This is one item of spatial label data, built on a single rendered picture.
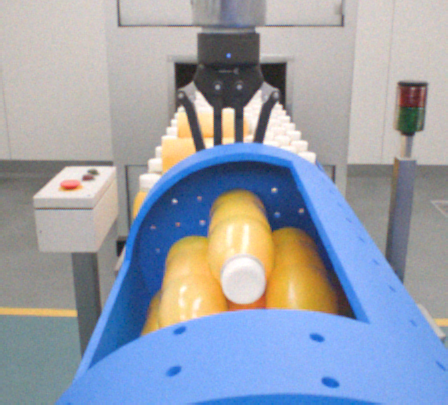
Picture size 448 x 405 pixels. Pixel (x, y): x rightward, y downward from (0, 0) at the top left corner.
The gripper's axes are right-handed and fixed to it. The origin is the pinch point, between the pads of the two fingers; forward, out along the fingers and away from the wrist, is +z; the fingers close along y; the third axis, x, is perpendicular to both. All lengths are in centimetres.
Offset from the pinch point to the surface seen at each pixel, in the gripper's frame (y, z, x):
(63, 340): 74, 116, -146
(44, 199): 30.1, 6.5, -17.6
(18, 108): 191, 54, -428
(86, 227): 23.5, 11.4, -17.6
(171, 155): 10.3, 2.4, -31.0
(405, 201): -38, 16, -43
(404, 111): -36, -4, -43
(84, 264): 26.7, 21.9, -25.5
